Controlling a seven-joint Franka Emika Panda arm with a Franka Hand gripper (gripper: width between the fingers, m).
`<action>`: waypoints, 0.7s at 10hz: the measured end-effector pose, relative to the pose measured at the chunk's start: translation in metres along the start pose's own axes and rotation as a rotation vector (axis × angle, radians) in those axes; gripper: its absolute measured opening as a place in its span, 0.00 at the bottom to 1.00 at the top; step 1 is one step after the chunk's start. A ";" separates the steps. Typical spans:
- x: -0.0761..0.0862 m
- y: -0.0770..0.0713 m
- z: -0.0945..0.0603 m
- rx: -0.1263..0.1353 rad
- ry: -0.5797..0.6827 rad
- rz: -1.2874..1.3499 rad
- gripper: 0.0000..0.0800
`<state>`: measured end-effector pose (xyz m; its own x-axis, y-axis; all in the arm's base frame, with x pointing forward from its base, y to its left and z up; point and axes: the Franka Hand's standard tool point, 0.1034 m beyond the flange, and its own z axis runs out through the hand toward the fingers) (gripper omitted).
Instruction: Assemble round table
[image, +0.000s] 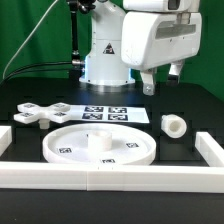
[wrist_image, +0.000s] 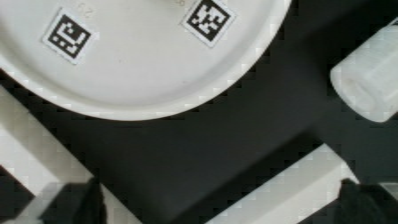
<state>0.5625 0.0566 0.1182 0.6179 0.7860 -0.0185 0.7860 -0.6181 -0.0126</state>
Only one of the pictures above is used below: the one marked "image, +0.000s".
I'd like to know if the black camera stand pole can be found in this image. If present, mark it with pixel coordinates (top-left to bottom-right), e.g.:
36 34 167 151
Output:
66 0 96 80

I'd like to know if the white round table top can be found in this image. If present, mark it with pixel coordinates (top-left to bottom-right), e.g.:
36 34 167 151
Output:
42 123 156 165

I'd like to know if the white front fence rail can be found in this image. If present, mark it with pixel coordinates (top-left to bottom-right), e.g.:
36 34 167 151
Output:
0 162 224 193

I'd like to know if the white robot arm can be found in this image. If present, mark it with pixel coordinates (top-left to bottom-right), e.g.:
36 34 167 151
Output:
80 0 202 96

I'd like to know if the black cable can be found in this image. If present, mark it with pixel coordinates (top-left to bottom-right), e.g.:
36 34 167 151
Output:
0 61 74 85

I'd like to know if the grey cable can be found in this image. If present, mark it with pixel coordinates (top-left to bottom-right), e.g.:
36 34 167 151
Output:
2 0 59 80

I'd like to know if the white right fence rail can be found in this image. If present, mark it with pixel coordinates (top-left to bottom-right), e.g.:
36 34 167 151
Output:
195 132 224 167

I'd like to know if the white cross-shaped table base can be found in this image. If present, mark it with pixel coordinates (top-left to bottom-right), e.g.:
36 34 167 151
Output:
14 102 71 130

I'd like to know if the white marker sheet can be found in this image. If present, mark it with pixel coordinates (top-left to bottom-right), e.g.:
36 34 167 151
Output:
68 105 150 124

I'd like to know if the white left fence rail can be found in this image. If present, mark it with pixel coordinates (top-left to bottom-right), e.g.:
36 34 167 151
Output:
0 126 12 156

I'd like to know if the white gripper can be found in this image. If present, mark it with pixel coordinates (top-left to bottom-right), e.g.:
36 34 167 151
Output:
121 12 202 96

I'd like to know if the white fence rail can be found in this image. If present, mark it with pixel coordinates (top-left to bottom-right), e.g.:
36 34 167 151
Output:
0 126 12 156
195 132 224 167
0 162 224 193

